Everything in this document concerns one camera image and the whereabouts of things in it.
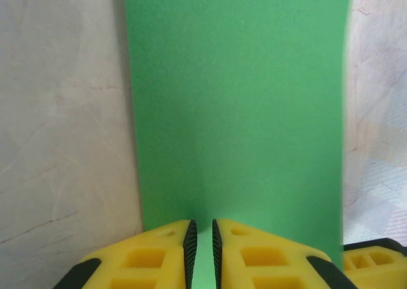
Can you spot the green paper sheet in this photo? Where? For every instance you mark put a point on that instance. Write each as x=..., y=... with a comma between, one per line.
x=235, y=110

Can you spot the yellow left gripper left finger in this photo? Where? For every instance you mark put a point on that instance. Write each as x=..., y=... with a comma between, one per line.
x=127, y=263

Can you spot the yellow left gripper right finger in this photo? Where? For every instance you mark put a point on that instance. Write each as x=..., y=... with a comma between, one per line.
x=270, y=263

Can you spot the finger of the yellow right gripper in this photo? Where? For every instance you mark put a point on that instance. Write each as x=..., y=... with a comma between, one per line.
x=375, y=263

